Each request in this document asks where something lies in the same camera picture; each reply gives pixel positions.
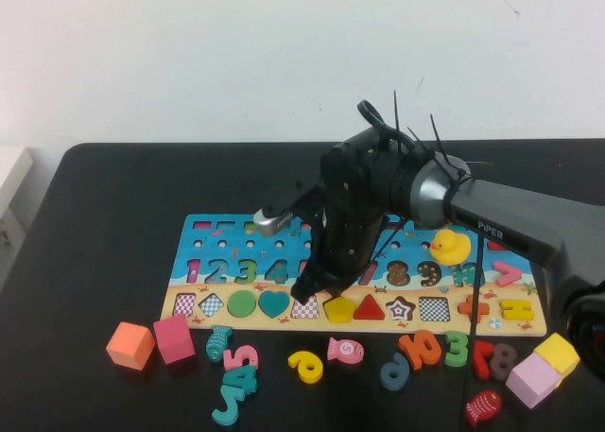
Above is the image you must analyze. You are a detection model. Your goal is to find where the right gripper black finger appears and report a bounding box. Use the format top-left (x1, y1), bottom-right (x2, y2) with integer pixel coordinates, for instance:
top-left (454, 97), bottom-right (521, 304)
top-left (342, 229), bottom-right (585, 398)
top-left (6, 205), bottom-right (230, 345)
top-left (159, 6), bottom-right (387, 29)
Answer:
top-left (291, 261), bottom-right (327, 305)
top-left (328, 273), bottom-right (355, 301)

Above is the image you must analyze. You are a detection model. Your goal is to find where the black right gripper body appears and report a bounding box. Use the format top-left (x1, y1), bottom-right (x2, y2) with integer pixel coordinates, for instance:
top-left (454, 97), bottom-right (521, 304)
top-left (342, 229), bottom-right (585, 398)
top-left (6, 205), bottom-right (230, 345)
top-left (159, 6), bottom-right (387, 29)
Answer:
top-left (311, 130), bottom-right (403, 275)

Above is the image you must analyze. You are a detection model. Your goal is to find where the yellow pentagon piece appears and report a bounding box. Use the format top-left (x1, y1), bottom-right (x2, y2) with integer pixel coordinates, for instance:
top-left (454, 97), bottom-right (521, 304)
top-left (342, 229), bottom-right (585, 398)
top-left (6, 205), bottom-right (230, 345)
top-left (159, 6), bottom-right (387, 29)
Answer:
top-left (325, 297), bottom-right (355, 324)

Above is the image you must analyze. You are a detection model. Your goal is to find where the teal heart piece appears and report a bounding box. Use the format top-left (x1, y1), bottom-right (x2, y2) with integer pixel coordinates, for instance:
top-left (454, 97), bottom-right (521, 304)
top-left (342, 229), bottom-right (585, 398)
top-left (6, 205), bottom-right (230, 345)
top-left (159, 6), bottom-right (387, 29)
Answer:
top-left (257, 289), bottom-right (291, 320)

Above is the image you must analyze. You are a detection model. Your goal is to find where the red triangle piece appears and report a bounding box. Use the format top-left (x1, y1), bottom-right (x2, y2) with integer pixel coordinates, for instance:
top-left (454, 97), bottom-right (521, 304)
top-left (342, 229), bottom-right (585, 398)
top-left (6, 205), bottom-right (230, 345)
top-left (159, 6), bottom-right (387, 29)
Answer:
top-left (353, 293), bottom-right (387, 321)

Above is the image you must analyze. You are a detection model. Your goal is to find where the green circle piece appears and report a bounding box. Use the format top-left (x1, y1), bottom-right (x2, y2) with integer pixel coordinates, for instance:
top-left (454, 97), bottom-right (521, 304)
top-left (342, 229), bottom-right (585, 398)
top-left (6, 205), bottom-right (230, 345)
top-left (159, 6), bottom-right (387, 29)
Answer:
top-left (227, 289), bottom-right (258, 319)

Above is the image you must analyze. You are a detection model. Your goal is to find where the blue wooden puzzle board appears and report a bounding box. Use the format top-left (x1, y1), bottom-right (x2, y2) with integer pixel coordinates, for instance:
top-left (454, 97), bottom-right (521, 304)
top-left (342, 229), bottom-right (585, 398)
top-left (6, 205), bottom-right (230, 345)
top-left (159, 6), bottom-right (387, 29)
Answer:
top-left (160, 213), bottom-right (548, 337)

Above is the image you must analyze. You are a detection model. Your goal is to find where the orange plus sign piece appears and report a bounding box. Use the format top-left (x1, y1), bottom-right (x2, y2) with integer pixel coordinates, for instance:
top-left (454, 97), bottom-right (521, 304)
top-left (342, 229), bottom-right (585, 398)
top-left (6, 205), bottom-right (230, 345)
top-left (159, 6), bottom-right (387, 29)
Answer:
top-left (457, 293), bottom-right (491, 324)

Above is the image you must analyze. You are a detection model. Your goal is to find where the pink greater-than sign piece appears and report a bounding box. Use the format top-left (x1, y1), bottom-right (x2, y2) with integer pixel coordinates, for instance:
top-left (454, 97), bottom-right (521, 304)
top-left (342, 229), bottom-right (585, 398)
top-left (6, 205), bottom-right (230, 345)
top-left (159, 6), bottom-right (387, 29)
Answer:
top-left (493, 260), bottom-right (524, 287)

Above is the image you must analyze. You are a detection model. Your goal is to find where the yellow equals sign piece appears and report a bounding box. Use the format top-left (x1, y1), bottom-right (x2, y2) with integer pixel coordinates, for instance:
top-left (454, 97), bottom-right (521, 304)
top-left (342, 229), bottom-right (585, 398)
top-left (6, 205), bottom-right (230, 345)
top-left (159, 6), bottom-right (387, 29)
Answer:
top-left (499, 299), bottom-right (535, 321)

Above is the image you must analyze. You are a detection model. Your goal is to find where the pink wooden fish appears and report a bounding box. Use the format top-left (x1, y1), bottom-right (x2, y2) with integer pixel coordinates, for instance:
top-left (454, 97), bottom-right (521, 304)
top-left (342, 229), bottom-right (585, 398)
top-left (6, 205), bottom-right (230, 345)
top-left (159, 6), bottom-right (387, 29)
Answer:
top-left (326, 336), bottom-right (365, 365)

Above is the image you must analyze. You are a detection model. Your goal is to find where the yellow number six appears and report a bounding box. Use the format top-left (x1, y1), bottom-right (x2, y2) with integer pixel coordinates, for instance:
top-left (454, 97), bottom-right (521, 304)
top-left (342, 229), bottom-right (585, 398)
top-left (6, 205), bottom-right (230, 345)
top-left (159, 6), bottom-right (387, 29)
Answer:
top-left (287, 350), bottom-right (325, 385)

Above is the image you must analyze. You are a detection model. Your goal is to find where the black zip tie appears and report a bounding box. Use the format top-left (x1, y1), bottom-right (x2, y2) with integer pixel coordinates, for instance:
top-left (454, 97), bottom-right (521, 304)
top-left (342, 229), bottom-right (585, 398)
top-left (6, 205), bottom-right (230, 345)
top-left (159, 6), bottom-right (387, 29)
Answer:
top-left (393, 90), bottom-right (404, 154)
top-left (429, 113), bottom-right (448, 168)
top-left (406, 127), bottom-right (429, 152)

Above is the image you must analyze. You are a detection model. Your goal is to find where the orange number ten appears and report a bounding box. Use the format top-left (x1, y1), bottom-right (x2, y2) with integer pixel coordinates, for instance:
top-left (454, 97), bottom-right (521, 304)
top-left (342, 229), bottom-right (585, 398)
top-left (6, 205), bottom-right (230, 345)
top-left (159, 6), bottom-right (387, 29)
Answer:
top-left (397, 328), bottom-right (443, 371)

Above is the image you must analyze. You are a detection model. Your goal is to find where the yellow rubber duck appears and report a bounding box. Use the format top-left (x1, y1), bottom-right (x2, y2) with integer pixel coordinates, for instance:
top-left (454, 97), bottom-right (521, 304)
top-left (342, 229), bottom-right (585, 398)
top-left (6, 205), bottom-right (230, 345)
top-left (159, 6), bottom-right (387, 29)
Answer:
top-left (429, 229), bottom-right (473, 267)

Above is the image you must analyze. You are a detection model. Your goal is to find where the pink number five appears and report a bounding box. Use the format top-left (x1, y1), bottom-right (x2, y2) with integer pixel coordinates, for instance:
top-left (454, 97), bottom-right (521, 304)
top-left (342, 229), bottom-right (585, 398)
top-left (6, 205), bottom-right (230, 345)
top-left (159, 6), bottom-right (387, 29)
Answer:
top-left (222, 344), bottom-right (260, 372)

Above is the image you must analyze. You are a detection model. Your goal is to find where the teal wooden fish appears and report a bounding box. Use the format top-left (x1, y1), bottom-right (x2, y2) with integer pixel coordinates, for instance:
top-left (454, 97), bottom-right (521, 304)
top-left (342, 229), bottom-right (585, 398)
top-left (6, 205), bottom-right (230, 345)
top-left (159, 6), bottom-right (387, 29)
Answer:
top-left (205, 324), bottom-right (233, 363)

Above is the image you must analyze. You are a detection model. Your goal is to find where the teal number four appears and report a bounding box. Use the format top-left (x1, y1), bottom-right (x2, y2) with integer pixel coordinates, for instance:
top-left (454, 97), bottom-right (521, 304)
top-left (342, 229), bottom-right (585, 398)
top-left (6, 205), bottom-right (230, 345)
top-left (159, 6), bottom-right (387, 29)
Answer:
top-left (228, 363), bottom-right (259, 395)

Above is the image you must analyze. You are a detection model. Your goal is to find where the dark blue number nine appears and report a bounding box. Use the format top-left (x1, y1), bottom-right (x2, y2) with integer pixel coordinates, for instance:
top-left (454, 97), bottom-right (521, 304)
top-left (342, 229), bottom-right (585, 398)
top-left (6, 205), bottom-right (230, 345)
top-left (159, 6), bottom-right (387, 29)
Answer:
top-left (380, 352), bottom-right (411, 392)

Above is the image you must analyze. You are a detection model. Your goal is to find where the green number three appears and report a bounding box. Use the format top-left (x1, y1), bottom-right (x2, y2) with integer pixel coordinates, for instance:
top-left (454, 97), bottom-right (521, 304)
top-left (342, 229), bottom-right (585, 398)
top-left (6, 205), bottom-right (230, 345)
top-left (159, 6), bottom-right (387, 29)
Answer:
top-left (443, 330), bottom-right (471, 369)

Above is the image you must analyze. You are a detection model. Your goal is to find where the teal number one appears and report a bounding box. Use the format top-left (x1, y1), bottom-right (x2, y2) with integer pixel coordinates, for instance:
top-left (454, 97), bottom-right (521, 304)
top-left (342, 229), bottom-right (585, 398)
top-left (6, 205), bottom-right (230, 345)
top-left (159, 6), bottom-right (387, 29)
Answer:
top-left (211, 385), bottom-right (248, 427)

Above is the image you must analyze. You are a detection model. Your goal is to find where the crimson foam cube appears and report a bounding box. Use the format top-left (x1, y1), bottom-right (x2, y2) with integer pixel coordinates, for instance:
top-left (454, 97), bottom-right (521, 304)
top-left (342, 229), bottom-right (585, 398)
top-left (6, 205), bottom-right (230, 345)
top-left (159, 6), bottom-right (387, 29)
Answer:
top-left (152, 313), bottom-right (197, 366)

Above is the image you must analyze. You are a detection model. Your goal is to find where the red number seven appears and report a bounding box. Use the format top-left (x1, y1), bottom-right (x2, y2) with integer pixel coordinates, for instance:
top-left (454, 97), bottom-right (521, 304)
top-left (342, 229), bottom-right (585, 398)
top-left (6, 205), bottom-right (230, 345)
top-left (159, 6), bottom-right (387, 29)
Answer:
top-left (467, 339), bottom-right (495, 380)

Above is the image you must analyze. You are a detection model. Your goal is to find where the brown number eight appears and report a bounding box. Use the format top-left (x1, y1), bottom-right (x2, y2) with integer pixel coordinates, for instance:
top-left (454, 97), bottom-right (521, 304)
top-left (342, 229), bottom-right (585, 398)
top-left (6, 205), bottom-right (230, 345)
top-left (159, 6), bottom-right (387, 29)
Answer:
top-left (489, 342), bottom-right (519, 382)

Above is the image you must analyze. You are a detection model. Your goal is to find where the red wooden fish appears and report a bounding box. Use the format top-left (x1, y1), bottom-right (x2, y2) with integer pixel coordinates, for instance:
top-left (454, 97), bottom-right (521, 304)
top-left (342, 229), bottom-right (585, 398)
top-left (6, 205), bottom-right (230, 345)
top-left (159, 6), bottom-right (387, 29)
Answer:
top-left (465, 389), bottom-right (503, 427)

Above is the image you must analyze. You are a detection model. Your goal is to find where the orange foam cube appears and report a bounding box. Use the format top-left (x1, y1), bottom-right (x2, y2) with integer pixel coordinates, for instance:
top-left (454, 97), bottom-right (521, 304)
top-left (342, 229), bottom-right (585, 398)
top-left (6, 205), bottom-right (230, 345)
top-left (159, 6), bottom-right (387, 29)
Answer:
top-left (105, 320), bottom-right (157, 372)

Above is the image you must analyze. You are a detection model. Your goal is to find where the light pink foam cube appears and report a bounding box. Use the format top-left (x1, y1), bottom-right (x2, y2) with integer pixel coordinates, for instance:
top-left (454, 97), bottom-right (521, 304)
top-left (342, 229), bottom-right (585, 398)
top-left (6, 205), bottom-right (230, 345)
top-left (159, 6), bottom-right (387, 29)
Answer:
top-left (504, 354), bottom-right (562, 409)

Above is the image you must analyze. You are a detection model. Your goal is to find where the yellow foam cube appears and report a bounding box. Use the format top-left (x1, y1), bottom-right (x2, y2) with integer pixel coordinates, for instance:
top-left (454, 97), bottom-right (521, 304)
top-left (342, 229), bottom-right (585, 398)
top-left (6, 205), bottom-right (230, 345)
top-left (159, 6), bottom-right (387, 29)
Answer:
top-left (533, 332), bottom-right (581, 389)

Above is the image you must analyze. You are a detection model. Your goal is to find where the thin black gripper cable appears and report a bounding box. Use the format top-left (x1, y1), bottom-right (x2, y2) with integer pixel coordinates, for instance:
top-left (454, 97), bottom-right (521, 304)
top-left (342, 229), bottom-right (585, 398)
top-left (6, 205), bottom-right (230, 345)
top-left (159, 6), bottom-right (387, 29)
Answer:
top-left (372, 214), bottom-right (410, 263)

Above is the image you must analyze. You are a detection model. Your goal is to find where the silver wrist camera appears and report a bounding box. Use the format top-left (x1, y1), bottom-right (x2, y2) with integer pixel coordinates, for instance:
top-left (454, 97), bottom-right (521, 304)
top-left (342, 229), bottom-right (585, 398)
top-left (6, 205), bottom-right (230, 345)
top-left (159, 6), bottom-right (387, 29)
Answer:
top-left (253, 185), bottom-right (327, 238)

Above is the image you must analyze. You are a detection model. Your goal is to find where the black looped cable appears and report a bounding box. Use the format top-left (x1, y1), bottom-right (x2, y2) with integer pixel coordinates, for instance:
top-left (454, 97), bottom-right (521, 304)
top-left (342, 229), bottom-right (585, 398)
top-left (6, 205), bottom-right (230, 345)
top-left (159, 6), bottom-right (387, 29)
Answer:
top-left (356, 99), bottom-right (407, 149)

